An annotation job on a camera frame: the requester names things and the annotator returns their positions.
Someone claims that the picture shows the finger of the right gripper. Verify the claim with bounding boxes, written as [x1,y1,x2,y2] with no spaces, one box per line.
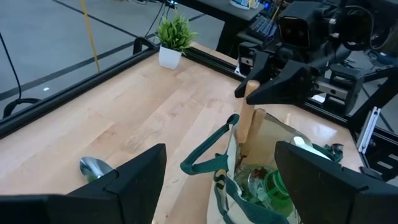
[234,51,271,99]
[245,60,318,105]

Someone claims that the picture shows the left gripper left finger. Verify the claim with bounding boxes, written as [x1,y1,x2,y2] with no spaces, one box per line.
[0,142,167,224]

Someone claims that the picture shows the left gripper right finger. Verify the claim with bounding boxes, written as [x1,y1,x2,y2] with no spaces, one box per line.
[275,141,398,224]

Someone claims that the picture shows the narrow steel trowel wooden handle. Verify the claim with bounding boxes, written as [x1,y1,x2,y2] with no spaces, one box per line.
[79,156,114,183]

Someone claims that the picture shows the wide steel trowel wooden handle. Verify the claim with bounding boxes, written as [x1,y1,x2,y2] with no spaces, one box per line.
[236,80,261,144]

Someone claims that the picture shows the beige green gardening tote bag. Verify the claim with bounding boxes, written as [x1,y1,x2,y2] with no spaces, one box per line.
[180,107,345,224]

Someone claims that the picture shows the backlit black keyboard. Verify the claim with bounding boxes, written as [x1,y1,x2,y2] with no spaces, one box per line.
[248,14,278,40]

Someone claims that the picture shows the white blue wipes tub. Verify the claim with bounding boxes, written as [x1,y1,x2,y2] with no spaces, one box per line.
[229,0,261,10]

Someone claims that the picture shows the green plant in white pot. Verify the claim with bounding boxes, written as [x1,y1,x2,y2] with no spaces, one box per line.
[155,11,200,71]

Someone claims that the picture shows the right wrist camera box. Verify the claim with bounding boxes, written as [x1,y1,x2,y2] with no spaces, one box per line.
[277,1,326,48]

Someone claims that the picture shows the black aluminium table frame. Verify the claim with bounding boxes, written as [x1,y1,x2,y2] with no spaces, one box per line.
[0,37,398,187]

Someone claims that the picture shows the yellow hanging cord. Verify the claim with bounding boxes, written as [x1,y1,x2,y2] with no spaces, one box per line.
[80,0,101,73]

